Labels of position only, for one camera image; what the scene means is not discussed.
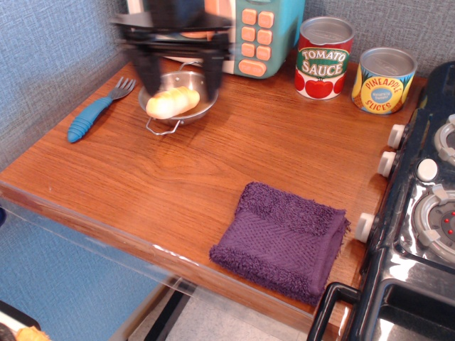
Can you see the black toy stove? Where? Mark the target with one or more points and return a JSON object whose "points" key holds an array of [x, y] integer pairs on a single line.
{"points": [[406, 290]]}

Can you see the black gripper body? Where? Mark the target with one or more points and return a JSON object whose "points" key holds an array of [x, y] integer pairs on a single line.
{"points": [[176, 29]]}

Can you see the orange furry object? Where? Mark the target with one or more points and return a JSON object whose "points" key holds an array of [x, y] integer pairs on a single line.
{"points": [[23, 334]]}

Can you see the pineapple slices can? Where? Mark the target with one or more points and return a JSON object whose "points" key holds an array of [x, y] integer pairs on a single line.
{"points": [[383, 80]]}

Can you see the toy bread roll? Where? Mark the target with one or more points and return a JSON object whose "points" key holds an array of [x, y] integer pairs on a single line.
{"points": [[171, 103]]}

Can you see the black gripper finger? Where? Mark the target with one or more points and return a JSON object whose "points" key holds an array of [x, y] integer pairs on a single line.
{"points": [[148, 69], [213, 70]]}

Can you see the white stove knob front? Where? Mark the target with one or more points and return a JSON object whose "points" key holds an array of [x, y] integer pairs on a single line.
{"points": [[364, 226]]}

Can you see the white stove knob middle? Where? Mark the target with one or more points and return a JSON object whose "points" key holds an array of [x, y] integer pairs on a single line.
{"points": [[386, 162]]}

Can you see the white stove knob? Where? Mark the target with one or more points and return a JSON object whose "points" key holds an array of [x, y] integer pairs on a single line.
{"points": [[364, 226], [395, 136], [386, 162]]}

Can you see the blue handled metal fork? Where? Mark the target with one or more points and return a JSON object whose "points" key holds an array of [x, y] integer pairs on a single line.
{"points": [[82, 123]]}

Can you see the white stove knob rear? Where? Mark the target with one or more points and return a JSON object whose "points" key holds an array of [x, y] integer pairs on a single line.
{"points": [[395, 136]]}

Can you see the toy microwave oven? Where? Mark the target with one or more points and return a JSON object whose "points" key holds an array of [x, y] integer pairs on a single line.
{"points": [[261, 36]]}

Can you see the purple folded cloth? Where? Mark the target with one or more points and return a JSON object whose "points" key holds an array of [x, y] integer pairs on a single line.
{"points": [[282, 242]]}

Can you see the tomato sauce can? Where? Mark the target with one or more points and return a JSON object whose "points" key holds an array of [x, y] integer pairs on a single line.
{"points": [[322, 57]]}

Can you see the small steel pan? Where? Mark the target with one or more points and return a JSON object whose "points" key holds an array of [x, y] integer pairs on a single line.
{"points": [[180, 78]]}

